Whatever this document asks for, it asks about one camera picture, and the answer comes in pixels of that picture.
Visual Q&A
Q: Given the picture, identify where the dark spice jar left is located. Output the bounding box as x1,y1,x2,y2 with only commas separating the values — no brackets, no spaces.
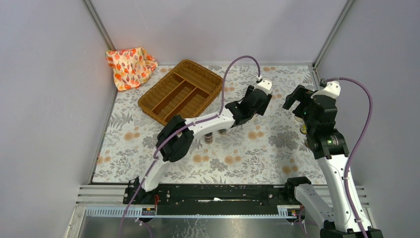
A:
204,132,213,144

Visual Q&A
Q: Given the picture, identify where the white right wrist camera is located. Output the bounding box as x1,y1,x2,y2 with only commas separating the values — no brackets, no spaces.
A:
311,81,341,99

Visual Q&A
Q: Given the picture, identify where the orange floral cloth bag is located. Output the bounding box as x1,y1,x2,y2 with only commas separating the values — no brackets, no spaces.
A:
106,47,158,91

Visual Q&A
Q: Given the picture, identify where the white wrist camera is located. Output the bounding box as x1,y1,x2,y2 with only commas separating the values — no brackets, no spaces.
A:
311,81,341,99
255,78,273,94

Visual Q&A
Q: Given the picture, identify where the floral patterned table mat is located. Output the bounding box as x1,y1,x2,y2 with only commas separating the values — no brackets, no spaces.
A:
92,65,325,184

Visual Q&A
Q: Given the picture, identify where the brown wicker divided basket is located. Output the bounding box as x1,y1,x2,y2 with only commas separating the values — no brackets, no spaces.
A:
138,59,223,125

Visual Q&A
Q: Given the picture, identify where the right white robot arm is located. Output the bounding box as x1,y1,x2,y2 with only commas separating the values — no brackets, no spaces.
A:
283,81,383,238

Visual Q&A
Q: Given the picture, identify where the dark spice jar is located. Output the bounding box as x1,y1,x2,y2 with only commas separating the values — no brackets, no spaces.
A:
204,132,213,144
218,129,227,135

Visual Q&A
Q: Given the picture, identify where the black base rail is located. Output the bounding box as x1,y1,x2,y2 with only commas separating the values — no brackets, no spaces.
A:
122,184,297,216

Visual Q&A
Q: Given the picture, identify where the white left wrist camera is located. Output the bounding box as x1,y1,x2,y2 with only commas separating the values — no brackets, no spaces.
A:
255,78,273,94

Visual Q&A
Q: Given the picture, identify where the dark spice jar right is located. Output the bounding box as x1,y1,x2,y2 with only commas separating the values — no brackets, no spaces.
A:
218,129,227,135

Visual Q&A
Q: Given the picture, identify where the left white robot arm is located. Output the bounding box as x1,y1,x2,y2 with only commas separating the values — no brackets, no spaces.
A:
134,80,272,204

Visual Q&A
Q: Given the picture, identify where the aluminium frame rail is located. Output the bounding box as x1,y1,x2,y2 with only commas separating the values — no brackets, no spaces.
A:
82,0,116,51

